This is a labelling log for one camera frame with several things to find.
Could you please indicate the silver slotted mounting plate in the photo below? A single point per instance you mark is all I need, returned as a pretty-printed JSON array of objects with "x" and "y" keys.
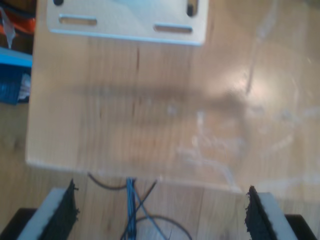
[{"x": 125, "y": 20}]

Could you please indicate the blue box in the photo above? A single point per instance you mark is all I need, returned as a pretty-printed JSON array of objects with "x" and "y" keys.
[{"x": 12, "y": 75}]

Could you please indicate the orange object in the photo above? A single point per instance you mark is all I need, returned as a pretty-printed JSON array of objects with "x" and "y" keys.
[{"x": 23, "y": 22}]

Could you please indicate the clear plastic strip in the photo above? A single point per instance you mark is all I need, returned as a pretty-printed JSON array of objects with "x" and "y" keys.
[{"x": 8, "y": 30}]

